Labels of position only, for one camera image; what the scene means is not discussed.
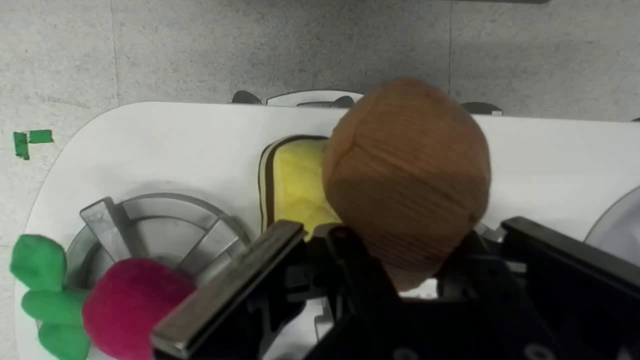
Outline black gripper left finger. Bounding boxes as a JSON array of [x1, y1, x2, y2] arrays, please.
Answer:
[[150, 217, 307, 360]]

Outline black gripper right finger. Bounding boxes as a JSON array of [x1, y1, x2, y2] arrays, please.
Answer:
[[500, 214, 640, 316]]

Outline brown plush object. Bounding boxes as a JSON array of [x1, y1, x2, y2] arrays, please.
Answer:
[[321, 76, 494, 293]]

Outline grey toy sink basin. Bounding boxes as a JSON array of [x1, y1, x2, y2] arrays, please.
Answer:
[[584, 184, 640, 267]]

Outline grey toy stove burner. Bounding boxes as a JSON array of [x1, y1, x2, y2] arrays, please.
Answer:
[[63, 192, 252, 288]]

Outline pink plush radish green leaves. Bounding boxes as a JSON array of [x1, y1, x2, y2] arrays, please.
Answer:
[[8, 232, 199, 360]]

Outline yellow brown striped plush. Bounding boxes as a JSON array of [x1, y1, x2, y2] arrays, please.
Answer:
[[258, 134, 344, 242]]

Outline white toy kitchen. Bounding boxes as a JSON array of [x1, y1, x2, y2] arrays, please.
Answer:
[[13, 88, 640, 360]]

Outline green floor tape mark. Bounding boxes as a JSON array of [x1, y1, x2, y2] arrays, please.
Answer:
[[11, 128, 56, 162]]

